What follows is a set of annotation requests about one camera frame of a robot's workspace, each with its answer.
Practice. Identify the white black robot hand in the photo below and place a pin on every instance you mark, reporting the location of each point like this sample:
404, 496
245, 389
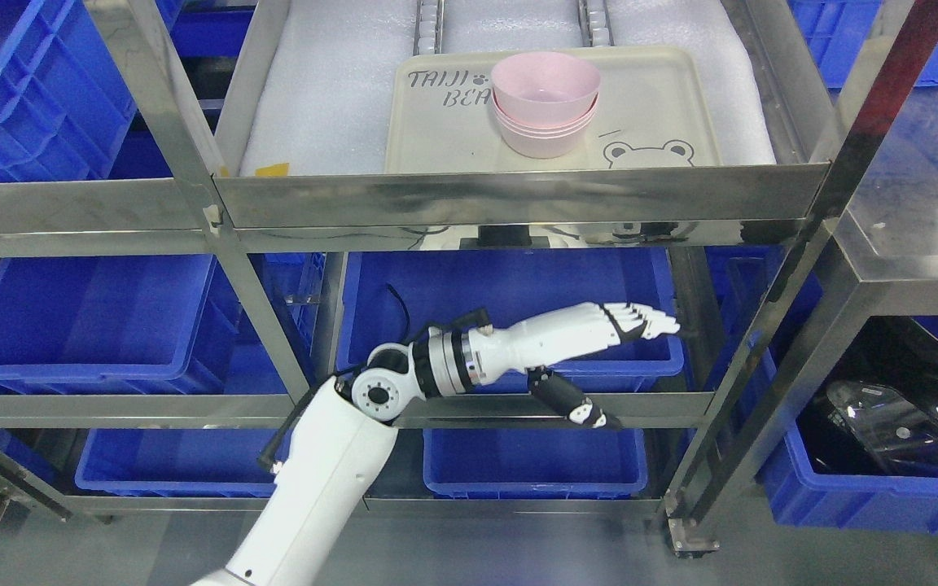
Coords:
567, 342

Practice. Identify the pink ikea bowl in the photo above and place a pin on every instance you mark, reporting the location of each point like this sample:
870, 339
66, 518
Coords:
544, 88

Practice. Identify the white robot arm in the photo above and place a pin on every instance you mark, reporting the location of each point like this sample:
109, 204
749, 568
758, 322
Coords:
342, 441

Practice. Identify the stack of pink bowls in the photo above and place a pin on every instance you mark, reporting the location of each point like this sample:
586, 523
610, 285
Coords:
542, 144

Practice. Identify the steel shelf rack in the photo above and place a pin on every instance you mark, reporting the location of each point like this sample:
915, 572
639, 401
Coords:
105, 151

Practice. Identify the blue bin left middle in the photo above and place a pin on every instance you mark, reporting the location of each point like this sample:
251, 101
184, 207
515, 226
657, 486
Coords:
142, 325

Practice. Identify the blue bin lower centre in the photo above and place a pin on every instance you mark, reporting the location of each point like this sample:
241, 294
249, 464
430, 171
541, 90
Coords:
509, 464

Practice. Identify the cream bear tray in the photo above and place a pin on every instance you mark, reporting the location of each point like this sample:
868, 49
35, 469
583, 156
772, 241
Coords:
635, 107

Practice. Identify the black helmet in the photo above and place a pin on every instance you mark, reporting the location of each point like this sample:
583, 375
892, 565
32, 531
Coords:
877, 413

